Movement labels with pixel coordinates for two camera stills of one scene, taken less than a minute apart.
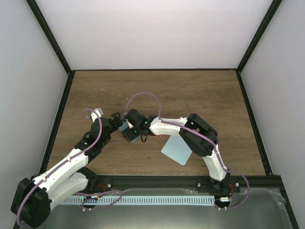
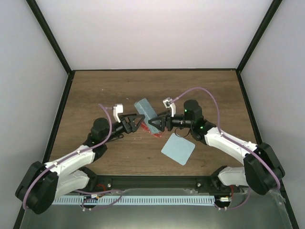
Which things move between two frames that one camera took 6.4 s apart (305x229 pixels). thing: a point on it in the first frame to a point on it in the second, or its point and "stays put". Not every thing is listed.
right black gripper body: (127, 133) to (187, 123)
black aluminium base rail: (183, 183) stays put
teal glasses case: (125, 125) to (146, 109)
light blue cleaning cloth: (177, 149) stays put
